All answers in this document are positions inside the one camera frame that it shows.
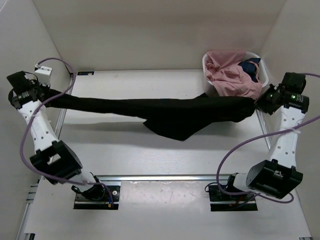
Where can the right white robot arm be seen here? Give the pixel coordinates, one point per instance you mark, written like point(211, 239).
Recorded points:
point(277, 175)

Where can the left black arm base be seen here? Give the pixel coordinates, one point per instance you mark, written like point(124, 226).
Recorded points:
point(98, 200)

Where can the left aluminium frame rail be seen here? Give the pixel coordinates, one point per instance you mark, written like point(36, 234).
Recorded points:
point(33, 188)

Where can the navy blue garment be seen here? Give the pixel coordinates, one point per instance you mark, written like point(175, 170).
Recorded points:
point(251, 67)

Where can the blue label sticker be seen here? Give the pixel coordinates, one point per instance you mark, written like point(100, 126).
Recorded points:
point(85, 73)

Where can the right aluminium frame rail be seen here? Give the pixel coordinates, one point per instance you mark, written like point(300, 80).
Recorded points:
point(264, 128)

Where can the front aluminium frame rail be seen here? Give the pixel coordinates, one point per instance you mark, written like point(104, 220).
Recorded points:
point(148, 178)

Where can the aluminium frame rail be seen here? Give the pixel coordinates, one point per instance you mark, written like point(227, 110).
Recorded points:
point(148, 178)
point(33, 188)
point(264, 128)

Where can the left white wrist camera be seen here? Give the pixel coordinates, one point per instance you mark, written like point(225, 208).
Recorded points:
point(43, 74)

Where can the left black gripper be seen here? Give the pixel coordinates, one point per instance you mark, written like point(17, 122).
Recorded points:
point(36, 84)

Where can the pink trousers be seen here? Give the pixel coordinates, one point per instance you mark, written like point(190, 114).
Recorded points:
point(232, 77)

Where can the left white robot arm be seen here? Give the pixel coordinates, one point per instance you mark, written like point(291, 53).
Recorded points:
point(52, 158)

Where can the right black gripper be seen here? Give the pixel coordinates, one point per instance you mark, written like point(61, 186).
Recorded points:
point(259, 104)

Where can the black trousers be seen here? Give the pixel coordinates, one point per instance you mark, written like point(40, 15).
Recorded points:
point(176, 119)

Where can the white laundry basket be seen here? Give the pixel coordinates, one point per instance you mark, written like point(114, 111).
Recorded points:
point(208, 86)

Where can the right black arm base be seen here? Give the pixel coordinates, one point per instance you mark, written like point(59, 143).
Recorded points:
point(221, 202)

